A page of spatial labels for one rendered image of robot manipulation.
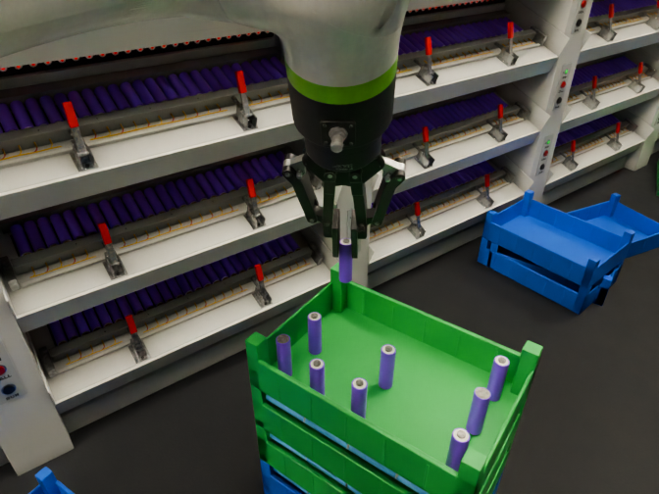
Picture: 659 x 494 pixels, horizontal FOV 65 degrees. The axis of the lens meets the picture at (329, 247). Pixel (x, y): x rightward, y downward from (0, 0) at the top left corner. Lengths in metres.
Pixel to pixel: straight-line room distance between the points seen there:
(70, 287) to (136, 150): 0.25
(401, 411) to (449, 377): 0.09
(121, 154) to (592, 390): 1.01
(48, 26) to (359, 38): 0.19
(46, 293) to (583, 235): 1.27
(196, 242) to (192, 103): 0.24
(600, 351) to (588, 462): 0.31
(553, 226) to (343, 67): 1.24
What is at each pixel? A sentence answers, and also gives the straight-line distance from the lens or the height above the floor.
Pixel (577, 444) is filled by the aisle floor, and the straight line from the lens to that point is 1.13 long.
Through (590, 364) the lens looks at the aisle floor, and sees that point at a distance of 1.29.
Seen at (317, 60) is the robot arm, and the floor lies 0.75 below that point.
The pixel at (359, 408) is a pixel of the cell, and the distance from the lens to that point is 0.62.
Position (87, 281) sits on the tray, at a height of 0.33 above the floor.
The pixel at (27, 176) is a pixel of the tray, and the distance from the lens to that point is 0.83.
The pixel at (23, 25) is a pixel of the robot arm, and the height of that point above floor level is 0.79.
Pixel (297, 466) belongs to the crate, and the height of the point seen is 0.21.
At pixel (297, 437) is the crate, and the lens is 0.70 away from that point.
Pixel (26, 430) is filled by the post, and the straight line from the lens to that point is 1.06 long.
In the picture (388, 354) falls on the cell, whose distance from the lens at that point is 0.64.
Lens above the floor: 0.84
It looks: 34 degrees down
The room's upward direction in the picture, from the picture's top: straight up
